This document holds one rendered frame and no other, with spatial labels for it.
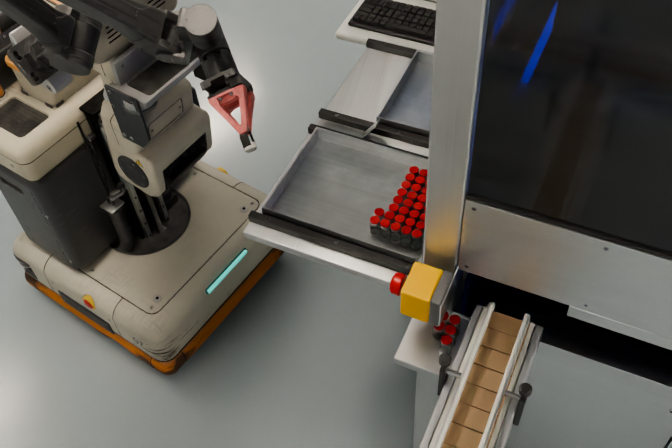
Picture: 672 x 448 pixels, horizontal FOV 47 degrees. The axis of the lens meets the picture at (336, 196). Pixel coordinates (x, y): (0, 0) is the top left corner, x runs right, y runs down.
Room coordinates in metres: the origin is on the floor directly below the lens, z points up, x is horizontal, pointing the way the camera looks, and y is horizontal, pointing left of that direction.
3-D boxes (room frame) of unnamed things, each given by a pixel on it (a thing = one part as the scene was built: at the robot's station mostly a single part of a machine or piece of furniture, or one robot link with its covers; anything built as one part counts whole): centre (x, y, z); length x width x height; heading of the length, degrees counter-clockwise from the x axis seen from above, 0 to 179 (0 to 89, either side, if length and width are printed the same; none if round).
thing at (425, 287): (0.74, -0.14, 1.00); 0.08 x 0.07 x 0.07; 62
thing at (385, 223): (1.03, -0.13, 0.90); 0.18 x 0.02 x 0.05; 151
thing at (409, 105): (1.32, -0.32, 0.90); 0.34 x 0.26 x 0.04; 62
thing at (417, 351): (0.71, -0.17, 0.87); 0.14 x 0.13 x 0.02; 62
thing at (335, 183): (1.07, -0.06, 0.90); 0.34 x 0.26 x 0.04; 61
